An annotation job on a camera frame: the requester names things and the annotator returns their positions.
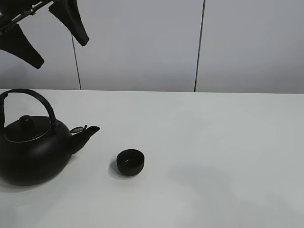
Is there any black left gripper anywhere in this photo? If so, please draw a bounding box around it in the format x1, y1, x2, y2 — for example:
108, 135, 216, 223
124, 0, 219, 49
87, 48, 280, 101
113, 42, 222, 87
0, 0, 89, 69

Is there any small black teacup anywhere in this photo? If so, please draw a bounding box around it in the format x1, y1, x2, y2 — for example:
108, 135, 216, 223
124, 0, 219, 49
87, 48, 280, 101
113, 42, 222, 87
116, 149, 145, 177

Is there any black teapot with handle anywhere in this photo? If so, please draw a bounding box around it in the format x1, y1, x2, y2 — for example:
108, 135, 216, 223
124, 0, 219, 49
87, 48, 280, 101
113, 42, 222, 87
0, 88, 100, 186

